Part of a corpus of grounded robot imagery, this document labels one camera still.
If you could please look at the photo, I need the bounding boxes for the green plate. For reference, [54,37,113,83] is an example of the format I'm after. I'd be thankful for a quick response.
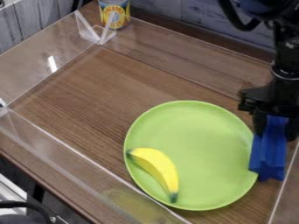
[125,101,258,211]

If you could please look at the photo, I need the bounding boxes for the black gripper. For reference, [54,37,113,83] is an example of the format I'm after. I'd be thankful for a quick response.
[238,86,299,142]

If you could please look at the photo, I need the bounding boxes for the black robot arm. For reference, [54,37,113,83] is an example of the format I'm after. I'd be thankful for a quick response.
[218,0,299,141]

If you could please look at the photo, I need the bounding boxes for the black cable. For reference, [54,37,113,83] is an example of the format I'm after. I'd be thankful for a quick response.
[0,199,53,224]

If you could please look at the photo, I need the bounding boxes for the yellow toy banana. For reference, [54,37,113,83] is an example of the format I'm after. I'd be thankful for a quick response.
[126,148,181,203]

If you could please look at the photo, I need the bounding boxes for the blue star-shaped block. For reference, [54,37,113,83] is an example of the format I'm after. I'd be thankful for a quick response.
[249,115,289,181]

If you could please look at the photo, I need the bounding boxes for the clear acrylic enclosure wall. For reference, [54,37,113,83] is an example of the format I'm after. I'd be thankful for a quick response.
[0,9,299,224]

